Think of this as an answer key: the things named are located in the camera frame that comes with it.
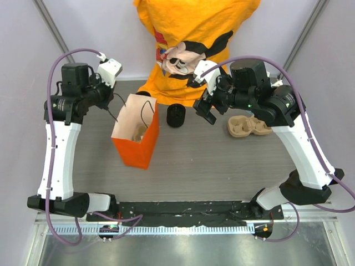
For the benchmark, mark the black cup with lettering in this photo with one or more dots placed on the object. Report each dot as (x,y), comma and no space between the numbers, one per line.
(143,93)

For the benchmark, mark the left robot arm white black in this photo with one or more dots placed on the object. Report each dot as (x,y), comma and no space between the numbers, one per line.
(80,88)

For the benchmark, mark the white slotted cable duct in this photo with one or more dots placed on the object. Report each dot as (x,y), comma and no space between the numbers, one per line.
(88,229)

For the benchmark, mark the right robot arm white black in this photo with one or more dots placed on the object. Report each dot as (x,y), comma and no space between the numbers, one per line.
(248,87)

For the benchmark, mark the pulp cup carrier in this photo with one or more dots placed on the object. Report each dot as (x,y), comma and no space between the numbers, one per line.
(243,126)
(139,133)

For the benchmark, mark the orange paper bag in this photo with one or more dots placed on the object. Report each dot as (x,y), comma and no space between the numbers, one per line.
(136,110)

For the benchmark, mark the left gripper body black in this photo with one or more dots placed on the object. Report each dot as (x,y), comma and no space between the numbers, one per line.
(104,93)

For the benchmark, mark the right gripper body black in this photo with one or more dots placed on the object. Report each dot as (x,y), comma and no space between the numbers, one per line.
(219,98)

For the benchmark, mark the aluminium frame rail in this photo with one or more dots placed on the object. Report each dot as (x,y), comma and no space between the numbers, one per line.
(50,23)

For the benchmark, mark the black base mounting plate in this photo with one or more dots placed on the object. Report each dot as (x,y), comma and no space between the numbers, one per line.
(192,213)

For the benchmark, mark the orange cartoon mouse cloth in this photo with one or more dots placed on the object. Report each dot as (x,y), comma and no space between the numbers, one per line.
(187,32)

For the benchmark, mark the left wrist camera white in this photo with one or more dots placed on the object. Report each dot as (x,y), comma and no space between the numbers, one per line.
(108,70)

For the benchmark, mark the black ribbed cup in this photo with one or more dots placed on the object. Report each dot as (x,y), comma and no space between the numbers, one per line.
(175,115)

